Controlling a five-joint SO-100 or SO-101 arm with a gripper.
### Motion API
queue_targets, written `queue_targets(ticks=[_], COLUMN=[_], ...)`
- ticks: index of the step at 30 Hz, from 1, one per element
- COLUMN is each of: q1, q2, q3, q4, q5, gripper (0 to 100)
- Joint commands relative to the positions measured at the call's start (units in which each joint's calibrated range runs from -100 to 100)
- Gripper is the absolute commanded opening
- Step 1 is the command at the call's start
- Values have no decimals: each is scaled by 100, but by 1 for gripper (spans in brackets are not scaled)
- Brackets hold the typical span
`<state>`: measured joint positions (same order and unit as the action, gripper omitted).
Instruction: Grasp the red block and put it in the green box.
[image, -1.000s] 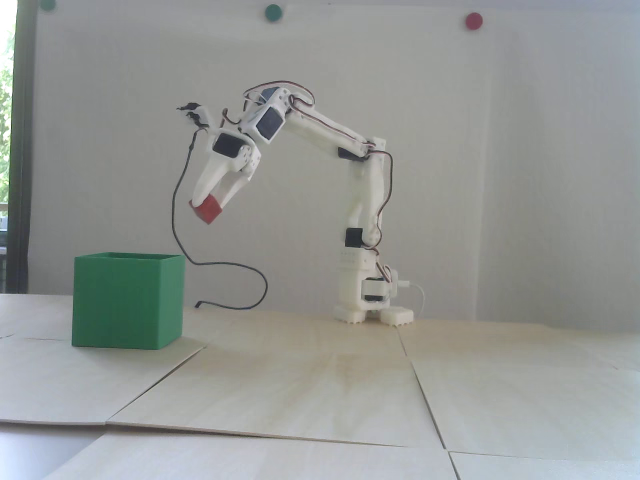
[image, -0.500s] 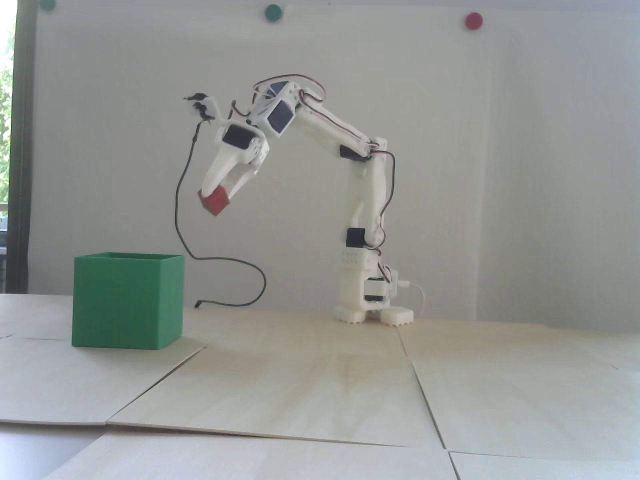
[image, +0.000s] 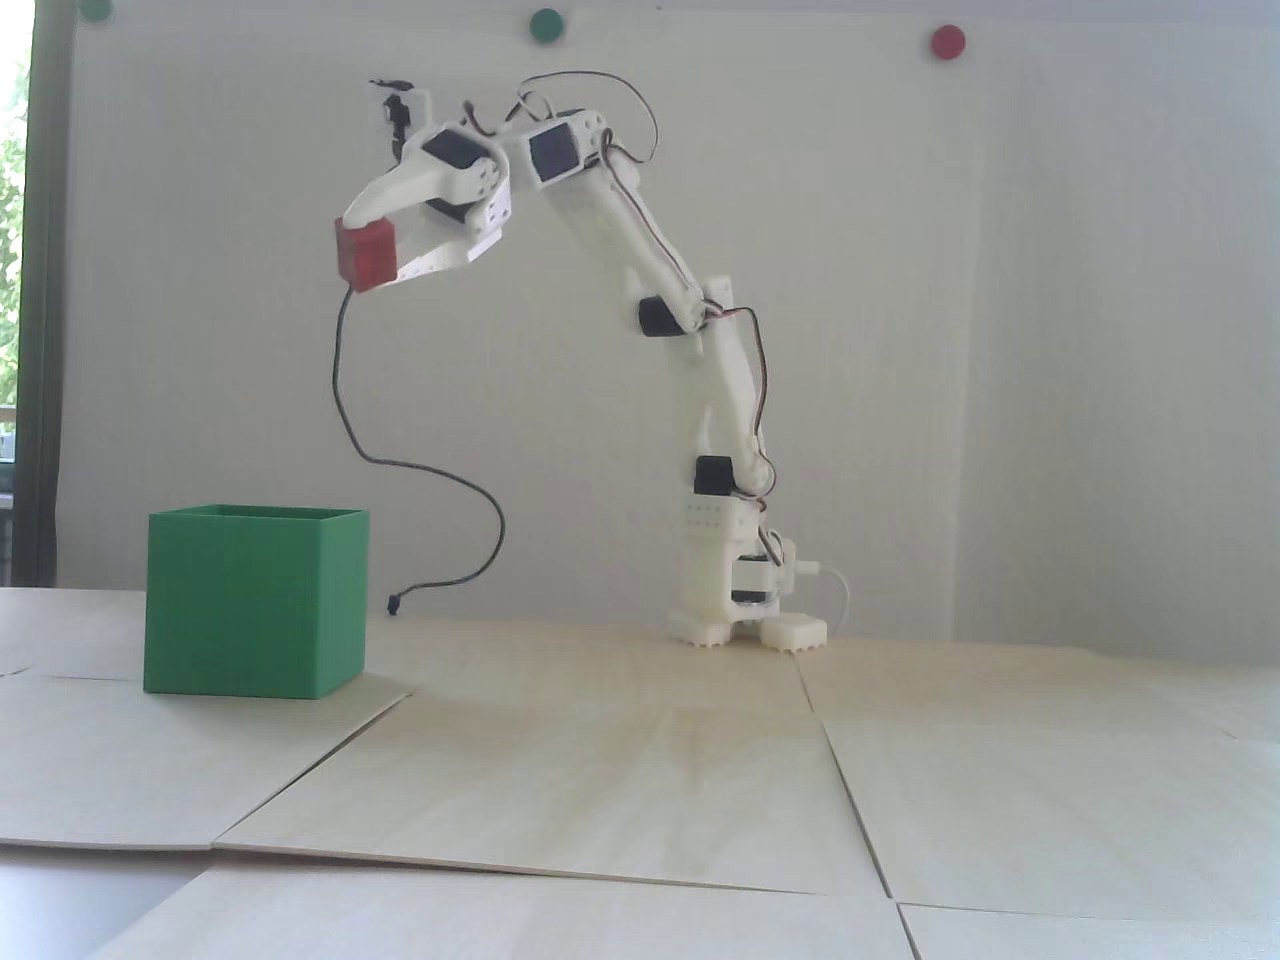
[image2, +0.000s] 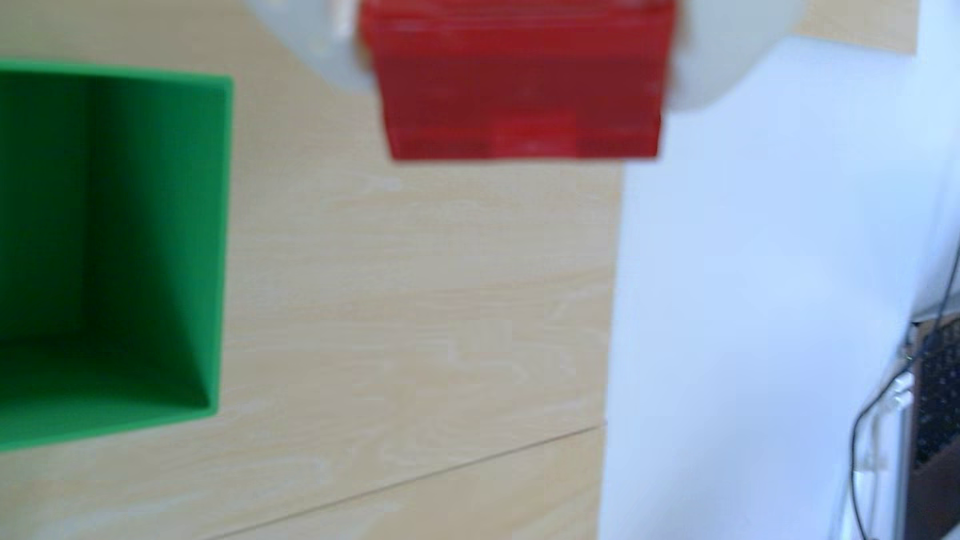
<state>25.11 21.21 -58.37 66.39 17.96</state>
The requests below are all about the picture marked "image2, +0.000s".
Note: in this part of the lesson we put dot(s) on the red block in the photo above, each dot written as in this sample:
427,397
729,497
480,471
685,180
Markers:
517,75

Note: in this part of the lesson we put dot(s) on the black keyboard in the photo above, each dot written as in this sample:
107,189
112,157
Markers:
941,390

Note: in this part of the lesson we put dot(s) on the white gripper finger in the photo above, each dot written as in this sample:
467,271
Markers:
727,37
315,30

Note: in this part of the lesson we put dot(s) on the green open box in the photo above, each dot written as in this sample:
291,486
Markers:
150,225

